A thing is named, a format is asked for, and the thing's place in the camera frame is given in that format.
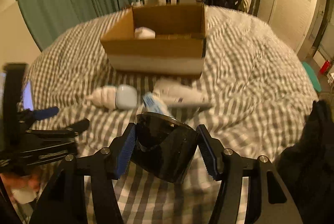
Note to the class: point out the light blue earbuds case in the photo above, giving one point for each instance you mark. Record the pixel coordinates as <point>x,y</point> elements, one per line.
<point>126,97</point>

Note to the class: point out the grey white checkered duvet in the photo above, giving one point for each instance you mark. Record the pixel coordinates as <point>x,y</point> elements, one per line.
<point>259,90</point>

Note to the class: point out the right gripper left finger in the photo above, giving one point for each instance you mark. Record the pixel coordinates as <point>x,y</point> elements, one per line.
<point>63,198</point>

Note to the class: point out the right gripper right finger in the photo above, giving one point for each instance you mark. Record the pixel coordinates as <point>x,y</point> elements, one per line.
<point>268,199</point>

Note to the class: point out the green topped stool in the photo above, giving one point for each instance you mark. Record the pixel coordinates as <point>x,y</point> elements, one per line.
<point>312,76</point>

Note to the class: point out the blue tissue packet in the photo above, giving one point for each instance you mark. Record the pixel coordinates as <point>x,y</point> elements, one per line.
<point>154,104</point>

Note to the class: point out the person's left hand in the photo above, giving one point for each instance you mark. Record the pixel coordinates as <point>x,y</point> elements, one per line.
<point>13,181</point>

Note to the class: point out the brown cardboard box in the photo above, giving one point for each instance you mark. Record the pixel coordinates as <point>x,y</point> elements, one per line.
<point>177,50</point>

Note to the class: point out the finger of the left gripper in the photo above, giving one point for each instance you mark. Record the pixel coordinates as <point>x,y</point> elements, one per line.
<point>75,129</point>
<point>33,115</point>

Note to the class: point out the white sock pair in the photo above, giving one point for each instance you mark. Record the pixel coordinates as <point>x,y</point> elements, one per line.
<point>143,33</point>

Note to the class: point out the dark striped suitcase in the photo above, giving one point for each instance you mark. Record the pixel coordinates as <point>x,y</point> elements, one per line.
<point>254,7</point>

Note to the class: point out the white hair dryer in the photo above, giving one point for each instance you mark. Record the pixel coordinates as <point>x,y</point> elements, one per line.
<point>176,95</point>

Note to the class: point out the smartphone with lit screen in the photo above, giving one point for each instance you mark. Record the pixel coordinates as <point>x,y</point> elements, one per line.
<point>27,96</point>

